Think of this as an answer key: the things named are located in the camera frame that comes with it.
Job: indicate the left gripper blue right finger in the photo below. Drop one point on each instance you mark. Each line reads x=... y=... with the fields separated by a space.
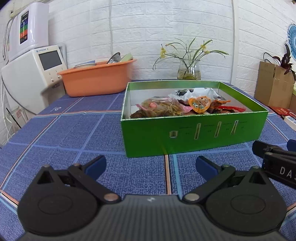
x=215 y=177

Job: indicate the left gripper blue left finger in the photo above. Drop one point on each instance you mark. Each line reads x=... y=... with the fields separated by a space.
x=85 y=177

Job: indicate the dark red meat snack packet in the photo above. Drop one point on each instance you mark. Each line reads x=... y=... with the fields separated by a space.
x=139 y=114

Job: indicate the white blue small box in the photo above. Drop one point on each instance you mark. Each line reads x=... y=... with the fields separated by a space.
x=291 y=122

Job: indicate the red booklet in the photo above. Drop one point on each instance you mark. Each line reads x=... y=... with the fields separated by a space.
x=283 y=111

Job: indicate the orange jelly cup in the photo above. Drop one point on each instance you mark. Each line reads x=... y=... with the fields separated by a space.
x=199 y=104

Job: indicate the brown cardboard box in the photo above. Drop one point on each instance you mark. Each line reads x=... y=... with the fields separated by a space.
x=274 y=86

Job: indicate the green cardboard box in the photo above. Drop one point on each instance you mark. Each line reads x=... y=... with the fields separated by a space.
x=178 y=134

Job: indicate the pink noodle snack packet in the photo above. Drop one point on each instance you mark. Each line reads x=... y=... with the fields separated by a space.
x=163 y=106

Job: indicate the white black snack packet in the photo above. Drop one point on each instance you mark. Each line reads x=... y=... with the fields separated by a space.
x=186 y=94

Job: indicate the orange plastic basin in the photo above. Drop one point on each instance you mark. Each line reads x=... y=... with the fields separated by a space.
x=103 y=78

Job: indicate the dark purple leaf plant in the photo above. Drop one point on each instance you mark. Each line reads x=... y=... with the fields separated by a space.
x=283 y=62

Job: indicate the glass vase with plant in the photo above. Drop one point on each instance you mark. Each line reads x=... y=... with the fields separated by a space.
x=188 y=56

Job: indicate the white countertop appliance with screen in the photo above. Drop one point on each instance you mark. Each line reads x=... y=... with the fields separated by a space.
x=32 y=81

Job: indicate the metal bowl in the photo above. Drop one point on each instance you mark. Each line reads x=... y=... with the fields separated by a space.
x=114 y=58

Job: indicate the pale green plastic item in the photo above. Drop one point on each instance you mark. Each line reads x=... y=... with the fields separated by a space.
x=127 y=57

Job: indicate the blue paper wall fan decoration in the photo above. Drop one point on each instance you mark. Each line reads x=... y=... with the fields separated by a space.
x=291 y=39

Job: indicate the white wall water purifier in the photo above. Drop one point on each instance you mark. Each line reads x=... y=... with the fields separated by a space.
x=29 y=30

